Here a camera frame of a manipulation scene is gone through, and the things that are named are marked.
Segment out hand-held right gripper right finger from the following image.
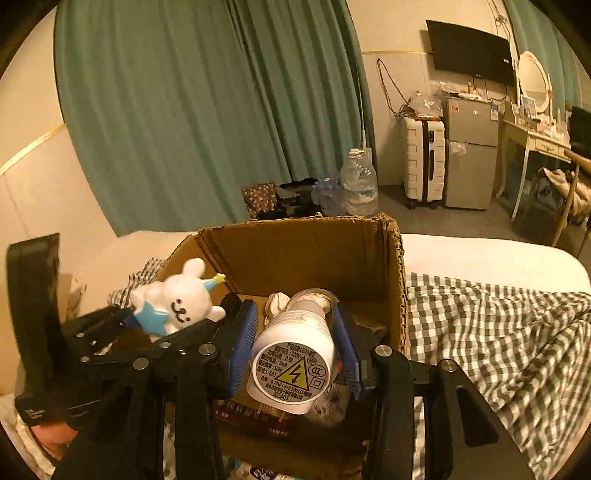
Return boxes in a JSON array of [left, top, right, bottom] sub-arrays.
[[330, 302, 536, 480]]

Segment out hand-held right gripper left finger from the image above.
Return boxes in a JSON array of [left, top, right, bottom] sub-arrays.
[[53, 300, 259, 480]]

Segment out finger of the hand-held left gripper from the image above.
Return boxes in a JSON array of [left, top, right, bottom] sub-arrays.
[[93, 294, 242, 366], [61, 305, 136, 354]]

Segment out white bear figurine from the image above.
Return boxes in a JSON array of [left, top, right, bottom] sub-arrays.
[[129, 257, 228, 343]]

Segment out brown cardboard box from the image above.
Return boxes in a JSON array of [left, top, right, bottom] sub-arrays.
[[159, 212, 409, 480]]

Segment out floral fabric bag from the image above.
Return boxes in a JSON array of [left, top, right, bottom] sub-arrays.
[[241, 181, 278, 220]]

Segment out grey white checked cloth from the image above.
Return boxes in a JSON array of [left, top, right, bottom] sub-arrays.
[[0, 257, 591, 480]]

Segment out black clothes pile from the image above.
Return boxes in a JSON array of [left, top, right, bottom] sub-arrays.
[[256, 178, 319, 220]]

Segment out crumpled clear plastic bottles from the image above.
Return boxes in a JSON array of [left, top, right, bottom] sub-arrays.
[[311, 171, 347, 215]]

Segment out large clear water bottle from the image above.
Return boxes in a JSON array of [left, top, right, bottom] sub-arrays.
[[341, 148, 379, 217]]

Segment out white ribbed suitcase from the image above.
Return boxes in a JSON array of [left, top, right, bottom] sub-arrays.
[[403, 116, 446, 209]]

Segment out wide green curtain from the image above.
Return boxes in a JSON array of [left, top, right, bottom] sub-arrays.
[[54, 0, 370, 236]]

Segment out silver fridge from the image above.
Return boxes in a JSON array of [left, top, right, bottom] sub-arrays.
[[443, 96, 499, 210]]

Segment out clear plastic bag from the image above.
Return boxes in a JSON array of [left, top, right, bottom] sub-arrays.
[[406, 90, 445, 120]]

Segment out white dressing table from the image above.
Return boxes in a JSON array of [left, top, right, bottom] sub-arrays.
[[496, 113, 575, 220]]

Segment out wooden chair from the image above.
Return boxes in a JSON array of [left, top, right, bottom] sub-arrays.
[[531, 148, 591, 259]]

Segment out black garment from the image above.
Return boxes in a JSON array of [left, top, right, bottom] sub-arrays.
[[570, 106, 591, 153]]

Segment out white oval mirror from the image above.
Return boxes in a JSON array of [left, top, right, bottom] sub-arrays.
[[516, 51, 554, 116]]

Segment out narrow green curtain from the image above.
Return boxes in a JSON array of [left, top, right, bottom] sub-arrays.
[[503, 0, 583, 107]]

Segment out wall cable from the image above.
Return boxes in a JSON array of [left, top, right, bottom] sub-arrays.
[[375, 58, 409, 116]]

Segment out black wall television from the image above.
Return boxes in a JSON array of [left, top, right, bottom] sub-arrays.
[[426, 19, 517, 85]]

